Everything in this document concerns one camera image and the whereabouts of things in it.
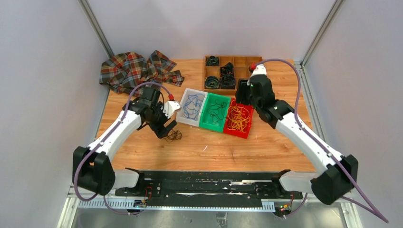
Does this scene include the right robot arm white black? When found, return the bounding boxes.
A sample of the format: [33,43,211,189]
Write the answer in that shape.
[235,75,358,205]

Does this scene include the rolled belt top left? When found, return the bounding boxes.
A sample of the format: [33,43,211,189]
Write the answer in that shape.
[206,56,220,67]

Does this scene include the rolled belt bottom right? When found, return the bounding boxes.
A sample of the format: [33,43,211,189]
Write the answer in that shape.
[219,75,236,89]

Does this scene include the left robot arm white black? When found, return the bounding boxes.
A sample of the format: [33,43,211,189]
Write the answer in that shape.
[72,83,181,201]

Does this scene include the blue wire in white bin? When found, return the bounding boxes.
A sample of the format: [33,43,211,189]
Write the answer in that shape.
[182,93,205,120]

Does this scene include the plaid cloth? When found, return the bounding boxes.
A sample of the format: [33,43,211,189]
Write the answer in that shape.
[99,50,185,94]

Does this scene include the rolled belt middle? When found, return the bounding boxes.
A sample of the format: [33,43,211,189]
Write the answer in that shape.
[220,62,234,76]

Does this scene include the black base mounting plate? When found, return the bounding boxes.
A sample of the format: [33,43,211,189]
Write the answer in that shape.
[107,171,302,211]

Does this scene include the wooden compartment tray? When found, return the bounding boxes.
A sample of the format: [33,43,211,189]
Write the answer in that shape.
[202,56,263,96]

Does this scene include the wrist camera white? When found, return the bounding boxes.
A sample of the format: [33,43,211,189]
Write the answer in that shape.
[249,64,267,82]
[162,100,181,119]

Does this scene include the brown wire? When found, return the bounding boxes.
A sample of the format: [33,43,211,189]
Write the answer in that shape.
[165,129,183,143]

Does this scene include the red plastic bin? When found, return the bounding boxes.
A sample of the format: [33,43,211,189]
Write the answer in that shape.
[223,98,254,139]

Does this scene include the green plastic bin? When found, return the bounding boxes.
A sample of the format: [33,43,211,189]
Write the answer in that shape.
[199,93,230,133]

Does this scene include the dark wire in green bin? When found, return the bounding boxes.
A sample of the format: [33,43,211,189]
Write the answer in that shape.
[208,100,229,124]

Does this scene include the rolled belt bottom left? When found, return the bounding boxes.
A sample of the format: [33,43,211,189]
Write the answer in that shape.
[204,76,220,89]

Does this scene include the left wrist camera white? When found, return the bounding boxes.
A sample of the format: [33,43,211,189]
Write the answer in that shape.
[162,100,181,119]

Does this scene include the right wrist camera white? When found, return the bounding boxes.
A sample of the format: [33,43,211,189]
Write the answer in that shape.
[249,64,267,82]

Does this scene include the yellow wire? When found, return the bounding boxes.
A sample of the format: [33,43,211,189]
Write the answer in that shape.
[226,105,252,132]
[227,107,252,132]

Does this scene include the rolled belt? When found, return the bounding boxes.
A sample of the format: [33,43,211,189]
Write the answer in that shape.
[220,62,234,76]
[219,75,236,89]
[204,76,220,89]
[206,56,220,67]

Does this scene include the white plastic bin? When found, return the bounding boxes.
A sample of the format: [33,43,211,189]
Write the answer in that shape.
[176,88,208,127]

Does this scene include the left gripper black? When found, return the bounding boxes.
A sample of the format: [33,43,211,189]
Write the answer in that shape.
[146,102,177,138]

